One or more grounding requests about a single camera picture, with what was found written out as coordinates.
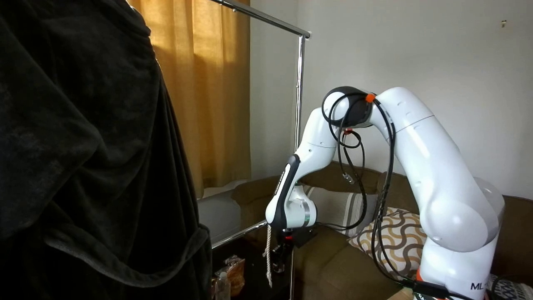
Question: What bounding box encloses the brown fabric couch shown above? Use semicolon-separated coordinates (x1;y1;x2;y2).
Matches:
230;162;533;300

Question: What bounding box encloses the black robe garment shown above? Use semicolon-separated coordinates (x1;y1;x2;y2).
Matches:
0;0;215;300

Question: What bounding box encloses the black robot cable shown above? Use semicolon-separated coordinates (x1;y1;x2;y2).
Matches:
320;86;463;300

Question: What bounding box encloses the yellow curtain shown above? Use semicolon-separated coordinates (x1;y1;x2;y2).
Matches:
127;0;253;197

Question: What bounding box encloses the orange snack bag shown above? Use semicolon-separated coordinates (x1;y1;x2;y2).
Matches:
212;256;248;300

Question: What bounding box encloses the grey striped pillow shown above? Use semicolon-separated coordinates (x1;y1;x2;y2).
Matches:
305;186;387;236

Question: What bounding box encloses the white twisted rope piece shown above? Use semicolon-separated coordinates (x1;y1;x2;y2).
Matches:
263;224;275;291

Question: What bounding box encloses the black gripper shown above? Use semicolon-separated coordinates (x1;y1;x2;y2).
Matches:
275;224;318;251

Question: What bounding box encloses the metal clothes rack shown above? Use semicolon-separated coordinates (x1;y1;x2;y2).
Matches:
208;0;313;300

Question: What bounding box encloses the wave patterned pillow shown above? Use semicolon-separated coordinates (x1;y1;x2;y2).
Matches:
348;206;430;284

